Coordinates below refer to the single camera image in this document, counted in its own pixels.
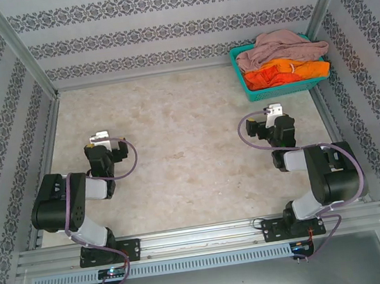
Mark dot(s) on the red-orange shorts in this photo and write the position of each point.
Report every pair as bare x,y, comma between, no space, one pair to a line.
262,78

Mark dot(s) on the light orange shorts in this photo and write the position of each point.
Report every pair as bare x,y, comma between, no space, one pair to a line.
310,70

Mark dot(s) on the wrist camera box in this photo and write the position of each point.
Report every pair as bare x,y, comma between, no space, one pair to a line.
102,139
273,110

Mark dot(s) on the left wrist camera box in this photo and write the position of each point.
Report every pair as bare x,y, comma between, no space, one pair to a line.
102,139

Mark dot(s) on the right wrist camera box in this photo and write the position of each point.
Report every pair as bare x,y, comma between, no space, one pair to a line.
273,110

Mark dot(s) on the wide aluminium mounting rail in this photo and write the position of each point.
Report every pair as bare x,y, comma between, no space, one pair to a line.
203,240

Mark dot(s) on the teal plastic basket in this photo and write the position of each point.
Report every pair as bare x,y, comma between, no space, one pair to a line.
274,92

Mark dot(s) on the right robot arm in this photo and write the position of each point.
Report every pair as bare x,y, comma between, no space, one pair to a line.
339,182

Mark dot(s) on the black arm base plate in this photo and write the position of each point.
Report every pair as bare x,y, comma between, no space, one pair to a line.
272,231
132,249

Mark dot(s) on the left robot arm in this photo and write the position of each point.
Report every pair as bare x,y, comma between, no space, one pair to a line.
58,208

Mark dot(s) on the small circuit board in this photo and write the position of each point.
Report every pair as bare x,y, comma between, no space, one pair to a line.
300,247
112,273

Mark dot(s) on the pink shorts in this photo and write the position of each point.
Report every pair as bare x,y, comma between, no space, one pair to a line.
279,49

